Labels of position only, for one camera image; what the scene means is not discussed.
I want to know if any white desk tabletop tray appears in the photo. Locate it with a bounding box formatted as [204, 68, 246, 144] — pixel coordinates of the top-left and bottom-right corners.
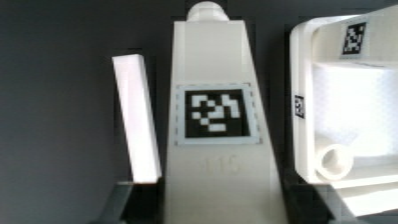
[289, 4, 398, 224]

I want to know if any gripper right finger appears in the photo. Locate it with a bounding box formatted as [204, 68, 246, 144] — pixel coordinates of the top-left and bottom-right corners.
[282, 180, 356, 224]

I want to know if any white U-shaped fence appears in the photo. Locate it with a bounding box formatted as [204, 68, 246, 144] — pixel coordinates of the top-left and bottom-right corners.
[111, 54, 161, 184]

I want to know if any white desk leg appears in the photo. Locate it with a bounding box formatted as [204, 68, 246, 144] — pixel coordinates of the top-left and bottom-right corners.
[163, 1, 287, 224]
[312, 11, 398, 68]

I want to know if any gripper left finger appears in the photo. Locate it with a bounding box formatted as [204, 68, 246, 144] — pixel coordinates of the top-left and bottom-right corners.
[86, 182, 157, 224]

